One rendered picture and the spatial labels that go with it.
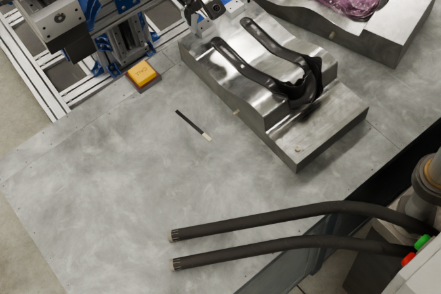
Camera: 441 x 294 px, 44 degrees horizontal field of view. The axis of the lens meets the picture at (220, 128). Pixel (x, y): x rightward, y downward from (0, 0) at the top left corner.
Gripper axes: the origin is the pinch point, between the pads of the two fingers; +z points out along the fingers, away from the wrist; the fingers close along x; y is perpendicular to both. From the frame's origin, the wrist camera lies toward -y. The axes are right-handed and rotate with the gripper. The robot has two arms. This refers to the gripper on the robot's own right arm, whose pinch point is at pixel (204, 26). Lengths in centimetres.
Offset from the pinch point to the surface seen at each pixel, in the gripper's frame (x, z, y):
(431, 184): -2, -14, -75
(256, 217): 26, 2, -52
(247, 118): 8.4, 5.8, -28.8
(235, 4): -11.2, -1.3, -0.9
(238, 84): 5.1, 0.9, -21.4
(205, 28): 0.7, -1.3, -1.9
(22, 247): 87, 90, 25
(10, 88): 53, 90, 100
